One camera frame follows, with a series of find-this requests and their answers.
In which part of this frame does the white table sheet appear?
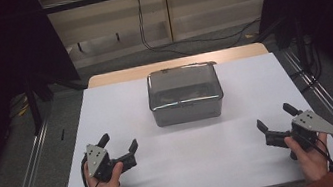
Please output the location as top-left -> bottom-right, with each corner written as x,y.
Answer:
40,42 -> 333,187

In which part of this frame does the black floor cable bundle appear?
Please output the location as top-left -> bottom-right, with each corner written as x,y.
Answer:
283,32 -> 326,95

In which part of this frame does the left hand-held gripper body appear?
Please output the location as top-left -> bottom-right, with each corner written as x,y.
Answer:
84,139 -> 126,186

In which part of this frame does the light wooden table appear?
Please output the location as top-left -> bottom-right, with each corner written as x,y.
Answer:
84,40 -> 271,90

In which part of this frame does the person's right hand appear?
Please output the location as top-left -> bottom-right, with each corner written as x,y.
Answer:
283,130 -> 333,186

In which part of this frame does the left hand-held gripper cable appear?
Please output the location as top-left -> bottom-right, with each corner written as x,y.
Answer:
77,154 -> 97,187

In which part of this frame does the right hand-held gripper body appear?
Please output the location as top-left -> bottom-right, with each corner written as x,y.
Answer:
287,105 -> 333,154

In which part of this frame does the hand-held gripper cable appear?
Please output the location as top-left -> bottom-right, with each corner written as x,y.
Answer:
306,134 -> 333,177
77,154 -> 97,187

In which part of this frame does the black wall cable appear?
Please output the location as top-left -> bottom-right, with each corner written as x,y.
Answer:
134,0 -> 266,64

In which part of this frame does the right hand-held gripper cable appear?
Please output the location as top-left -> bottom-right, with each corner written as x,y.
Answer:
306,134 -> 333,177

